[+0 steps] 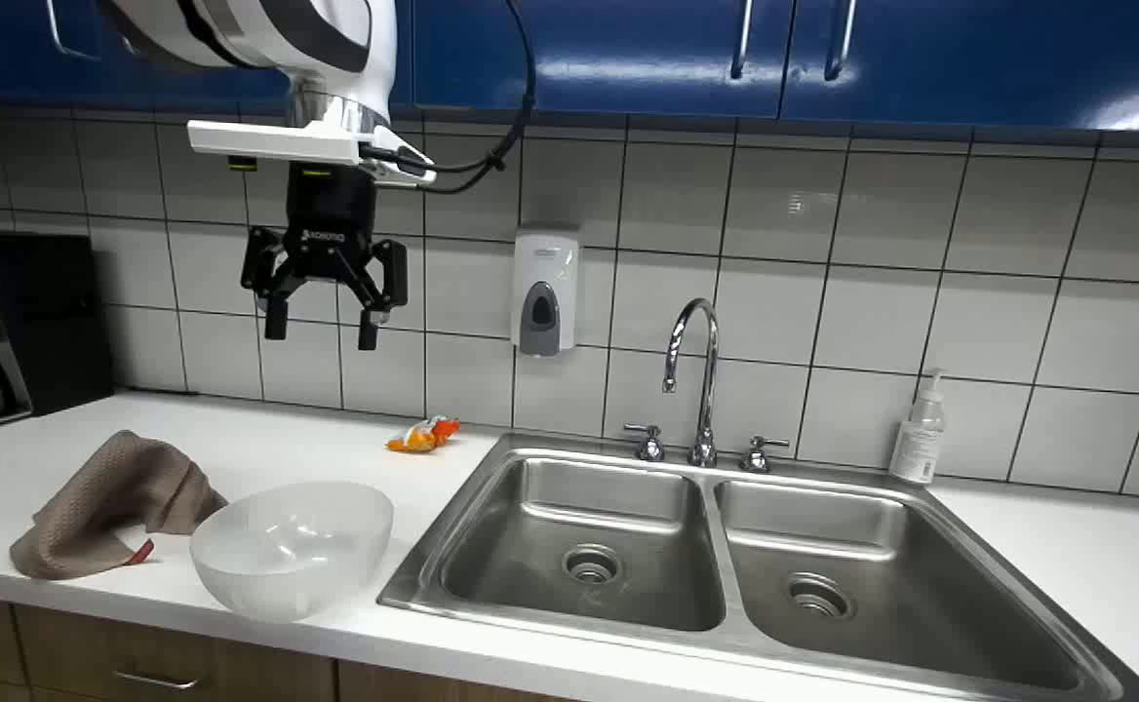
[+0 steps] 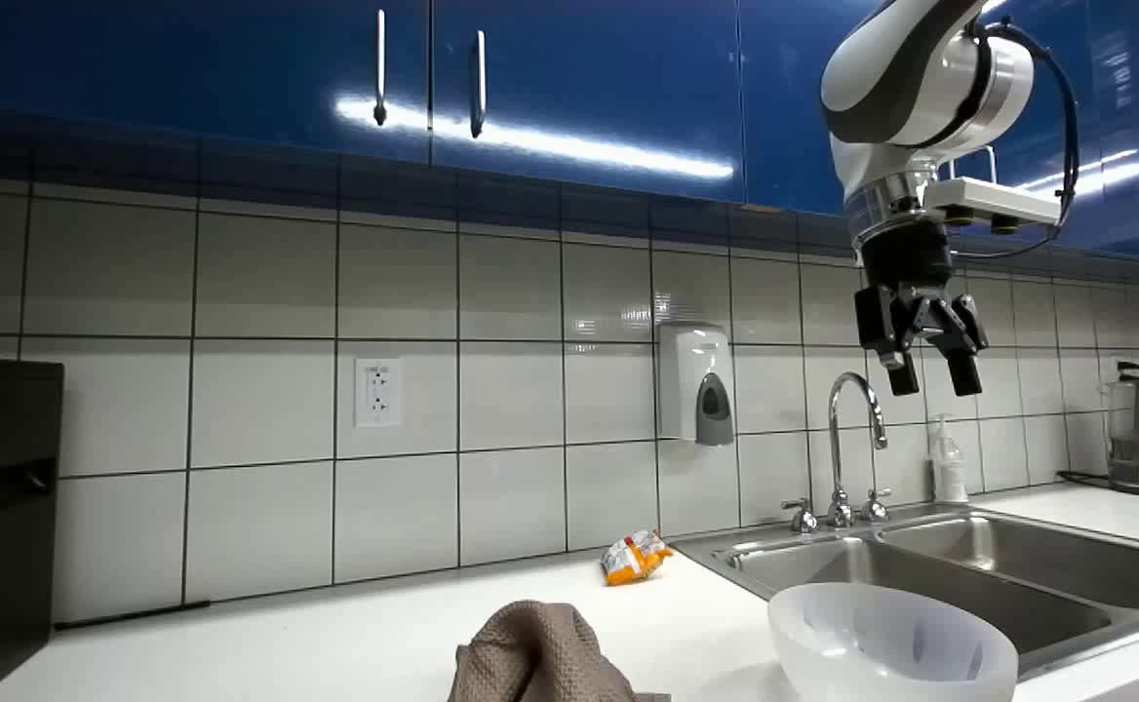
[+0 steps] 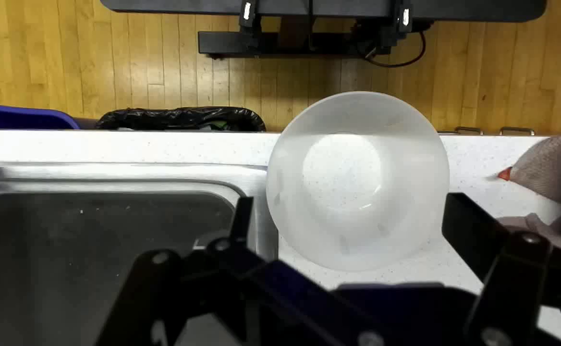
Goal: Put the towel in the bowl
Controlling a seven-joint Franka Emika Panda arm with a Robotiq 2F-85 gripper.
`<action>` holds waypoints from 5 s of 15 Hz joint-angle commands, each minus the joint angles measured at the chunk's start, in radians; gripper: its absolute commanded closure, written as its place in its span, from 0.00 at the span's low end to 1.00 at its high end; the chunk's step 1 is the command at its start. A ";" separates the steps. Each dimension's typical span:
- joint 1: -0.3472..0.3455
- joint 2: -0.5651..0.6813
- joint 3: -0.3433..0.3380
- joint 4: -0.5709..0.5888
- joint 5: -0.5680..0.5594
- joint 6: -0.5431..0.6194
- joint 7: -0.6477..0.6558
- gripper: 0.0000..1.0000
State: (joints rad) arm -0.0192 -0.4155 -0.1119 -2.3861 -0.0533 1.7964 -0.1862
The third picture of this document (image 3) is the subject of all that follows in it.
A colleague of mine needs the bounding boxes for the blue bin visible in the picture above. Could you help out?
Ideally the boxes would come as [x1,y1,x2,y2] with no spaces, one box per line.
[0,101,82,132]

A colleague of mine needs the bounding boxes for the brown towel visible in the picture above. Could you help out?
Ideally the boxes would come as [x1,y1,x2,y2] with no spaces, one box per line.
[495,134,561,253]

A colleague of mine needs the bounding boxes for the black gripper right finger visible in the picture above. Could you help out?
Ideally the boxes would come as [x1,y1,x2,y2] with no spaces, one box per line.
[441,189,561,346]

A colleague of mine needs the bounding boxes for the white translucent bowl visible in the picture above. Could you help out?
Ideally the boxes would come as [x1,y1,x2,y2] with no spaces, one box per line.
[264,88,451,272]

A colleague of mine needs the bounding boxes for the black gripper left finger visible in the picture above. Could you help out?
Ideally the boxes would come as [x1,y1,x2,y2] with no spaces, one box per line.
[93,193,383,346]

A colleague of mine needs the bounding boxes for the stainless steel double sink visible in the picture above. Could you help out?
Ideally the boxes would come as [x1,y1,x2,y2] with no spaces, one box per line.
[0,161,278,346]

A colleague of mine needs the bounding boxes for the black desk cable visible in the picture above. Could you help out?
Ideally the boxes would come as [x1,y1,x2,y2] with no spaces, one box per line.
[353,28,427,68]

